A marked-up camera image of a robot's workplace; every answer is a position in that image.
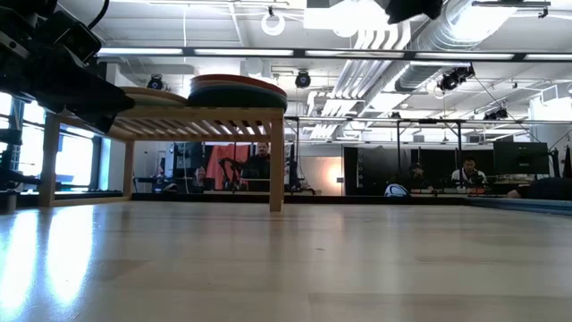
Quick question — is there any blue table mat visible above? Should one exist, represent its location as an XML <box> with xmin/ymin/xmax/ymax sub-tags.
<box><xmin>464</xmin><ymin>196</ymin><xmax>572</xmax><ymax>216</ymax></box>

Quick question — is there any white and blue ball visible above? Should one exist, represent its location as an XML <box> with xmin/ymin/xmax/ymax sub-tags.
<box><xmin>383</xmin><ymin>182</ymin><xmax>410</xmax><ymax>199</ymax></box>

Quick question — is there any black partition panel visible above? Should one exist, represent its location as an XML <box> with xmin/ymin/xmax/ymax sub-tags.
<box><xmin>342</xmin><ymin>146</ymin><xmax>403</xmax><ymax>197</ymax></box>

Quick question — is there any blue plate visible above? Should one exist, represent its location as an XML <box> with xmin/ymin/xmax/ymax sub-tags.
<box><xmin>187</xmin><ymin>84</ymin><xmax>289</xmax><ymax>111</ymax></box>

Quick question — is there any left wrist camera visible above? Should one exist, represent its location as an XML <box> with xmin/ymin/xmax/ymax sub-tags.
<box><xmin>42</xmin><ymin>11</ymin><xmax>103</xmax><ymax>64</ymax></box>

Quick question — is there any black flat monitor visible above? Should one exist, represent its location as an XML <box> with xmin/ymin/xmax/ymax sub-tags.
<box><xmin>492</xmin><ymin>140</ymin><xmax>551</xmax><ymax>176</ymax></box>

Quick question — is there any white hanging ring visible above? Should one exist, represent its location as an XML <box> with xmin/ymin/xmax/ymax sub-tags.
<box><xmin>261</xmin><ymin>11</ymin><xmax>286</xmax><ymax>37</ymax></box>

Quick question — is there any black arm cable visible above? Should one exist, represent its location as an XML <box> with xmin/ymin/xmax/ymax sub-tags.
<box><xmin>87</xmin><ymin>0</ymin><xmax>111</xmax><ymax>30</ymax></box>

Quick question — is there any sage green plate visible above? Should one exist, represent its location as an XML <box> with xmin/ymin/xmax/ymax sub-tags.
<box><xmin>119</xmin><ymin>93</ymin><xmax>191</xmax><ymax>108</ymax></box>

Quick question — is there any silver ventilation duct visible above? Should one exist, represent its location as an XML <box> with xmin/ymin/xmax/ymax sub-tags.
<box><xmin>395</xmin><ymin>0</ymin><xmax>475</xmax><ymax>93</ymax></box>

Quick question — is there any terracotta red plate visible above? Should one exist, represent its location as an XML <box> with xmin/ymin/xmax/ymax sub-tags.
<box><xmin>190</xmin><ymin>73</ymin><xmax>287</xmax><ymax>97</ymax></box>

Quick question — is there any wooden slatted shelf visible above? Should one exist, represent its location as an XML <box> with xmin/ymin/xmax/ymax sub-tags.
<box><xmin>38</xmin><ymin>106</ymin><xmax>286</xmax><ymax>214</ymax></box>

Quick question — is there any person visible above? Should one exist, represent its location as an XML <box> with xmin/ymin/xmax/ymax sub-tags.
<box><xmin>450</xmin><ymin>156</ymin><xmax>488</xmax><ymax>189</ymax></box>
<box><xmin>189</xmin><ymin>165</ymin><xmax>211</xmax><ymax>193</ymax></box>
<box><xmin>401</xmin><ymin>162</ymin><xmax>433</xmax><ymax>191</ymax></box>
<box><xmin>243</xmin><ymin>141</ymin><xmax>273</xmax><ymax>193</ymax></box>

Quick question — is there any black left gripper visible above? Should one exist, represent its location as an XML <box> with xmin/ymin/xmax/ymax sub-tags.
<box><xmin>0</xmin><ymin>26</ymin><xmax>135</xmax><ymax>134</ymax></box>

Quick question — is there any orange hanging cloth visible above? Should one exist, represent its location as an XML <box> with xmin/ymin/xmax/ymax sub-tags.
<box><xmin>206</xmin><ymin>143</ymin><xmax>250</xmax><ymax>191</ymax></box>

